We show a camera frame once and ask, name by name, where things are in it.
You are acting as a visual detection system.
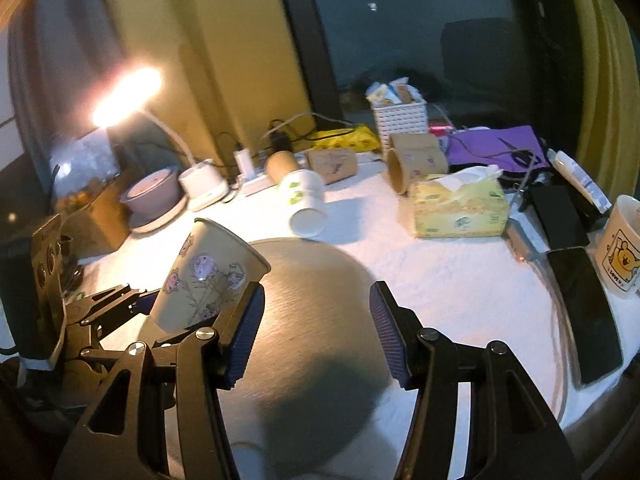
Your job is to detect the yellow tissue box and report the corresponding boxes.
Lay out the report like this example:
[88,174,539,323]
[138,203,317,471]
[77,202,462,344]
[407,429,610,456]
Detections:
[408,165,510,238]

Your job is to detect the brown floral paper cup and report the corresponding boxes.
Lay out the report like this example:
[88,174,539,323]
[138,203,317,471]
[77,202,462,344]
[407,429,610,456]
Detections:
[150,218,271,333]

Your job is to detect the white power strip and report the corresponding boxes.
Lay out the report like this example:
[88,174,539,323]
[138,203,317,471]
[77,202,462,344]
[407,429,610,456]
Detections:
[240,171,276,196]

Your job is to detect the yellow curtain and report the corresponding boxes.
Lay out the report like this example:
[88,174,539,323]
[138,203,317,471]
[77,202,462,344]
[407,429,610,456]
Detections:
[573,0,639,200]
[105,0,312,166]

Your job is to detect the yellow snack bag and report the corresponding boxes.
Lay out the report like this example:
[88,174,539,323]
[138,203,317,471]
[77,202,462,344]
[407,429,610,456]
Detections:
[305,125,381,153]

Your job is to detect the white phone charger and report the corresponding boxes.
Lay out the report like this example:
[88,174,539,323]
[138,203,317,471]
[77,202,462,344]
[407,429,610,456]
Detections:
[233,146,256,181]

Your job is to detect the white desk lamp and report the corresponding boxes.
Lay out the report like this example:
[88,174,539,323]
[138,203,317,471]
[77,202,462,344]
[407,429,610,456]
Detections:
[91,65,229,211]

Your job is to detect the purple bowl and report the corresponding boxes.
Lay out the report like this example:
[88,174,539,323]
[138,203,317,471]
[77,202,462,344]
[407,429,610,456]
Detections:
[119,166,181,220]

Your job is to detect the white lace tablecloth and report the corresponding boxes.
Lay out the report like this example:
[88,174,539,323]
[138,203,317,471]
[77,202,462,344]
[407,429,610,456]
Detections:
[74,152,640,480]

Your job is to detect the yellow curtain left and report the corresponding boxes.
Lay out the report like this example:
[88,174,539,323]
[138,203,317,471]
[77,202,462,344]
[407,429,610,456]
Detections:
[105,0,312,166]

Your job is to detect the black smartphone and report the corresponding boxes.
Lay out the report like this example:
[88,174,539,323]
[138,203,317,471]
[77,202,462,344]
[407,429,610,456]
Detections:
[546,247,623,386]

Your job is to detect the black power bank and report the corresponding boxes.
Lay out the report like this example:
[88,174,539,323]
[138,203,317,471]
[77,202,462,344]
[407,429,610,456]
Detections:
[527,185,589,250]

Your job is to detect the brown printed paper cup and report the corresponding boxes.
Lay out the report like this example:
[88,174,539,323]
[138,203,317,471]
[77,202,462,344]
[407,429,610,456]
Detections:
[306,148,358,184]

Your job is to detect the white cream tube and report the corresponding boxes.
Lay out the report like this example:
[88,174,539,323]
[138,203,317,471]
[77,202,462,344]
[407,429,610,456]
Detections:
[547,148,612,214]

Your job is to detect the cardboard box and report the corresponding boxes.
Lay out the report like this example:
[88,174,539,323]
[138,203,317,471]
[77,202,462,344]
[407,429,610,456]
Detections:
[53,171,134,259]

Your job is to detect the yellow curtain right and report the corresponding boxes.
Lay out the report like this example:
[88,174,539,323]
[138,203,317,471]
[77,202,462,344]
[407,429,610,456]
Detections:
[573,0,639,200]

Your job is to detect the plastic bag of fruit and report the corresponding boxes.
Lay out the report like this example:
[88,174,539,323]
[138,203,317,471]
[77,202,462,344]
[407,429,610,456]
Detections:
[50,128,122,207]

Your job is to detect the white woven basket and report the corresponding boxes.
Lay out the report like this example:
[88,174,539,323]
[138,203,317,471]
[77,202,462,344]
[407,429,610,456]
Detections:
[371,100,428,157]

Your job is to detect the white bear mug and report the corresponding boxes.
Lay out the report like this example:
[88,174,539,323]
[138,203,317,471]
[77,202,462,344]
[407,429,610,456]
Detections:
[594,195,640,299]

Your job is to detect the purple cloth pouch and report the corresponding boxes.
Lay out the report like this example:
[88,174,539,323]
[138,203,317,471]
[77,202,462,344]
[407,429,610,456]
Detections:
[447,126,550,174]

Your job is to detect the plain brown paper cup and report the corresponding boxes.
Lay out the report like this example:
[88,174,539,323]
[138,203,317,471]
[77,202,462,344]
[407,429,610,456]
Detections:
[265,151,299,185]

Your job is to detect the brown paper cup front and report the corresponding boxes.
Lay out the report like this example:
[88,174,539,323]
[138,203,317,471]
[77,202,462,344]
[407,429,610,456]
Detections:
[387,146,449,194]

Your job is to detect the white green paper cup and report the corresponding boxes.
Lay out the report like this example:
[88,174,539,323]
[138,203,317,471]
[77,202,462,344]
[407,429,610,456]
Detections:
[279,169,328,238]

